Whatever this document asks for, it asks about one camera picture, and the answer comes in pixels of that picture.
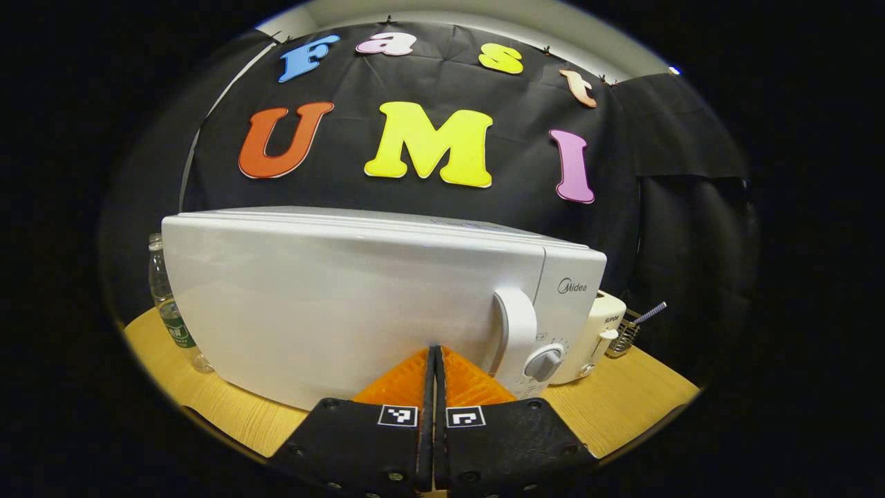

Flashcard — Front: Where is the black backdrop cloth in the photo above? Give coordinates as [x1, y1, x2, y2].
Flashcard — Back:
[97, 21, 761, 388]

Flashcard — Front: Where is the clear plastic water bottle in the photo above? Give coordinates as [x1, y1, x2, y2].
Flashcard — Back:
[147, 233, 215, 374]

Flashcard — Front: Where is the white microwave oven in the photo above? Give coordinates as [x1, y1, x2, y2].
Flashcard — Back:
[160, 206, 608, 411]

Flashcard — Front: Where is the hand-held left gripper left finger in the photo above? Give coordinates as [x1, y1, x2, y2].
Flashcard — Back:
[267, 346, 435, 496]

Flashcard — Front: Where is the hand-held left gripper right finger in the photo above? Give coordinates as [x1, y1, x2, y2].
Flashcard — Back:
[434, 344, 599, 496]

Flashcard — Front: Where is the wire utensil holder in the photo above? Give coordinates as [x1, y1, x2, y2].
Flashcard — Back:
[606, 301, 669, 358]

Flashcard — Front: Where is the white toaster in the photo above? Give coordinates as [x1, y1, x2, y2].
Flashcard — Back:
[550, 290, 627, 386]

